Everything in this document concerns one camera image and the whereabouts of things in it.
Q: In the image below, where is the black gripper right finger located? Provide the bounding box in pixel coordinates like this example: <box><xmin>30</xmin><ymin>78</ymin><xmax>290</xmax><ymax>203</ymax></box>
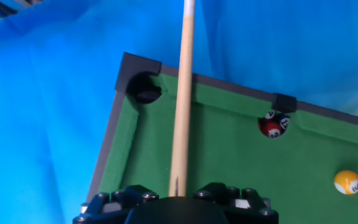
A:
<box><xmin>193</xmin><ymin>182</ymin><xmax>280</xmax><ymax>224</ymax></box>

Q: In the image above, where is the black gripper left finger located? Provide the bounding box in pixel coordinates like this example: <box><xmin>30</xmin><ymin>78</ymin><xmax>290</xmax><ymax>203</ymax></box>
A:
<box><xmin>72</xmin><ymin>185</ymin><xmax>160</xmax><ymax>224</ymax></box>

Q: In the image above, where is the wooden pool cue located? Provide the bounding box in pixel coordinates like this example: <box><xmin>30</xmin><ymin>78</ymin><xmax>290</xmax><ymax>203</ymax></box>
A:
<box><xmin>168</xmin><ymin>0</ymin><xmax>196</xmax><ymax>197</ymax></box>

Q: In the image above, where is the mini green pool table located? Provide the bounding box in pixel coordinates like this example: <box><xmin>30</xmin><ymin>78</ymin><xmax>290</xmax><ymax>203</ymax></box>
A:
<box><xmin>86</xmin><ymin>52</ymin><xmax>358</xmax><ymax>224</ymax></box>

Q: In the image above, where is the red pool ball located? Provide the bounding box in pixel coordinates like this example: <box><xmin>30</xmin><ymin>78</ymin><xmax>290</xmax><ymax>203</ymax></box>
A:
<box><xmin>258</xmin><ymin>118</ymin><xmax>284</xmax><ymax>139</ymax></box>

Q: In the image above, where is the navy striped pool ball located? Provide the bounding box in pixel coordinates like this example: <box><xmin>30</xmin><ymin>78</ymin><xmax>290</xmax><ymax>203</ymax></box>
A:
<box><xmin>275</xmin><ymin>113</ymin><xmax>291</xmax><ymax>131</ymax></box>

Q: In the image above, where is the yellow striped pool ball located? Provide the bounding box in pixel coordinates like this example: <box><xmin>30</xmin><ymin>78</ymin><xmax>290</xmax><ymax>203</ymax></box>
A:
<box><xmin>333</xmin><ymin>170</ymin><xmax>358</xmax><ymax>195</ymax></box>

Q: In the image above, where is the blue mountain print cloth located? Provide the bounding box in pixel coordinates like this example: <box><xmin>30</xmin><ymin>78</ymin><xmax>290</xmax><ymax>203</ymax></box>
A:
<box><xmin>0</xmin><ymin>0</ymin><xmax>358</xmax><ymax>224</ymax></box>

